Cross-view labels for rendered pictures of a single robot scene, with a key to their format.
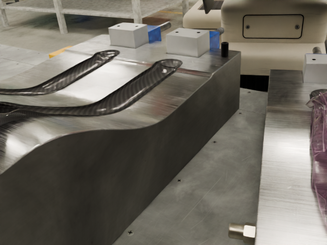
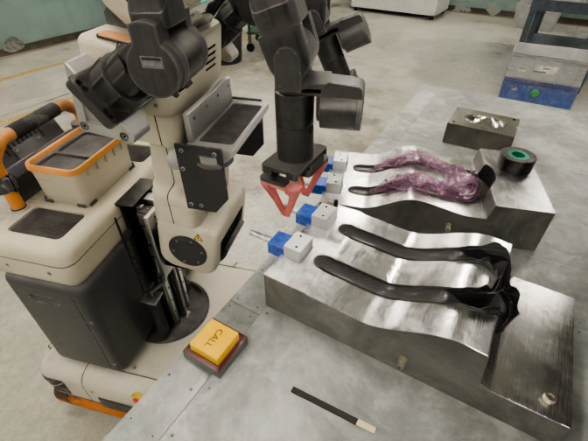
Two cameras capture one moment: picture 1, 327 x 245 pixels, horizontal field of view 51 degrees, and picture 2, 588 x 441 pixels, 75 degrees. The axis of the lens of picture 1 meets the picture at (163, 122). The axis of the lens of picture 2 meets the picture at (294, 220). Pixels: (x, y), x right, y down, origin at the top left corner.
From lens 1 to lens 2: 0.90 m
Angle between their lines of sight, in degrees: 76
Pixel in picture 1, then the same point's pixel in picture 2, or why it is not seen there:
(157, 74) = (354, 236)
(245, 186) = not seen: hidden behind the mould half
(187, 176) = not seen: hidden behind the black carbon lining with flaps
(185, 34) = (330, 212)
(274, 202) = (452, 208)
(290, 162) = (437, 200)
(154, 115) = (409, 234)
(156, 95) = (387, 234)
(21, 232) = not seen: hidden behind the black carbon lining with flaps
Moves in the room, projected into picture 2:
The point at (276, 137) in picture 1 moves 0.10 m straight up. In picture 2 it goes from (427, 199) to (437, 161)
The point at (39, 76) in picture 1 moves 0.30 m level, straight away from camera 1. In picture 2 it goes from (359, 299) to (185, 371)
